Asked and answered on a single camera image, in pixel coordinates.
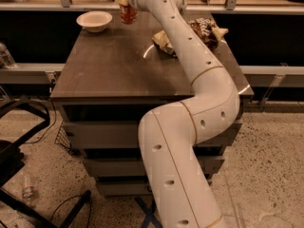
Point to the middle grey drawer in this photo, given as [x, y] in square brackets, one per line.
[131, 167]

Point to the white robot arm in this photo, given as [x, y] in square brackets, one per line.
[168, 133]

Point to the clear plastic bottle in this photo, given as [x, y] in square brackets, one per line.
[6, 60]

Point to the black chair frame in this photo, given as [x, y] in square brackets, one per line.
[11, 161]

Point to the top grey drawer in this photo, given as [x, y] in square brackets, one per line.
[98, 135]

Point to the white paper bowl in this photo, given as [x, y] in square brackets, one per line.
[94, 21]

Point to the brown chip bag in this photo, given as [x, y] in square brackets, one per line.
[206, 29]

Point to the red coke can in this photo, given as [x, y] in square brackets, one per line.
[128, 14]

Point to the black wire basket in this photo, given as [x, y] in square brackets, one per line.
[62, 140]

